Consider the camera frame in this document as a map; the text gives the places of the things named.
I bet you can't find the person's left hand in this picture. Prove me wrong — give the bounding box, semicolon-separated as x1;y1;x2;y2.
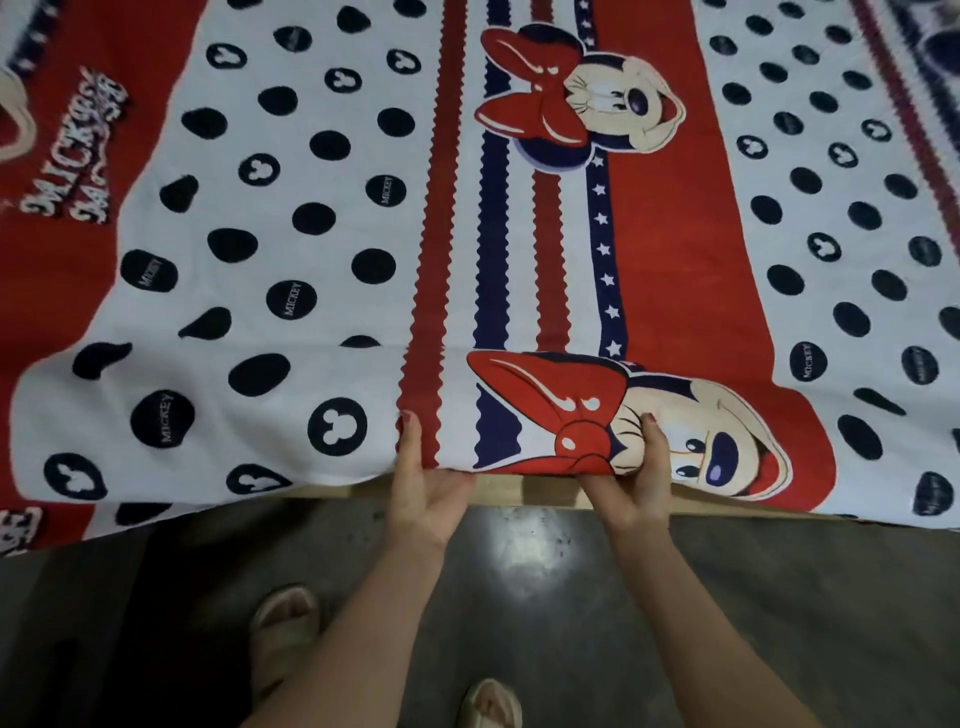
384;410;478;552

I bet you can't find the person's right hand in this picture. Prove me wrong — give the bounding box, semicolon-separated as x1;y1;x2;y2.
577;411;674;534

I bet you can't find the red white cartoon print bedsheet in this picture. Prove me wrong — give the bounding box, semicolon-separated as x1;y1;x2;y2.
0;0;960;560

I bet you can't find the person's right forearm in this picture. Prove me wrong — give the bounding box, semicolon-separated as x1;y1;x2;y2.
606;517;826;728

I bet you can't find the person's left forearm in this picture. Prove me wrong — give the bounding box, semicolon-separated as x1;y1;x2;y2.
241;534;448;728

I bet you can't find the beige left sandal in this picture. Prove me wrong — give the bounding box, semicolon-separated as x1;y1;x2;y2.
249;585;322;702

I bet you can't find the beige sandal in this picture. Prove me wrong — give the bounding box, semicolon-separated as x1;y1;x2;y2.
249;585;322;702
457;678;524;728

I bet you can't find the beige right sandal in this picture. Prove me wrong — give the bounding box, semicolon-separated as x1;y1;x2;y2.
457;678;524;728

